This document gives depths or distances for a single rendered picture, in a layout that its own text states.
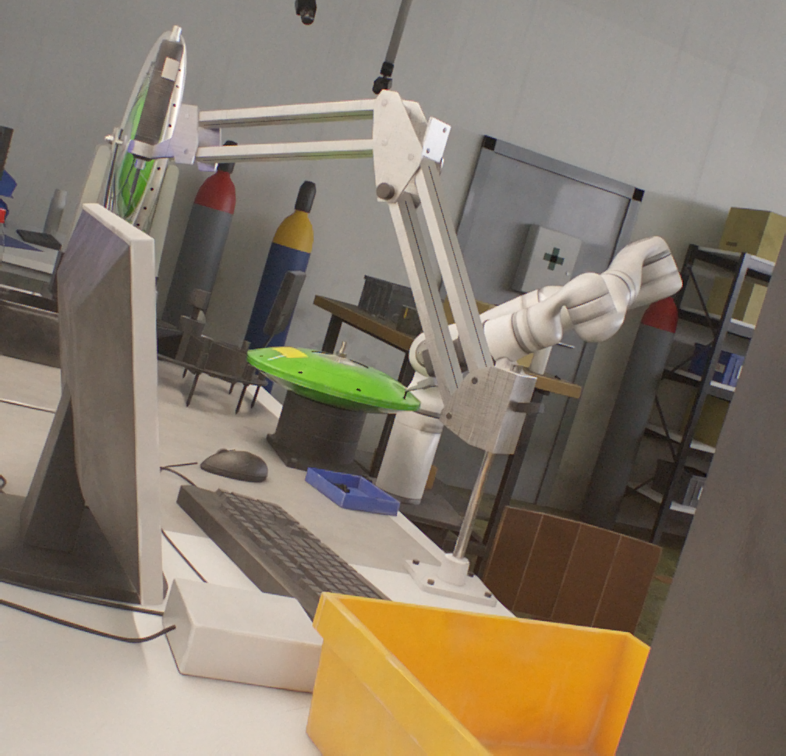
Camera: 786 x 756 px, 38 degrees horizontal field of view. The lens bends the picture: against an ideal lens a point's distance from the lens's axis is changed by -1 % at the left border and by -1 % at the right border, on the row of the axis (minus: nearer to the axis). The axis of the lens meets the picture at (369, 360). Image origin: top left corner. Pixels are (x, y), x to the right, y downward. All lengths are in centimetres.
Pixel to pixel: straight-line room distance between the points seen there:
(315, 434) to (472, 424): 57
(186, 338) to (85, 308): 130
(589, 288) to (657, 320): 567
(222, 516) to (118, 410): 45
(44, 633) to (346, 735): 27
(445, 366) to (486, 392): 8
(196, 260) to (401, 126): 487
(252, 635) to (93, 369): 26
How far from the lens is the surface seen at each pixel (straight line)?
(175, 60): 188
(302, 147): 164
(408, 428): 217
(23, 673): 93
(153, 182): 237
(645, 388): 745
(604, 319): 178
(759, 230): 752
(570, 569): 230
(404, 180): 152
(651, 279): 206
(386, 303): 561
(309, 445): 196
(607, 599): 233
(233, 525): 136
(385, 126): 156
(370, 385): 190
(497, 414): 141
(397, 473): 219
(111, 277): 95
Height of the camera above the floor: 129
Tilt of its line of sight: 5 degrees down
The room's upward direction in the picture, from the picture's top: 16 degrees clockwise
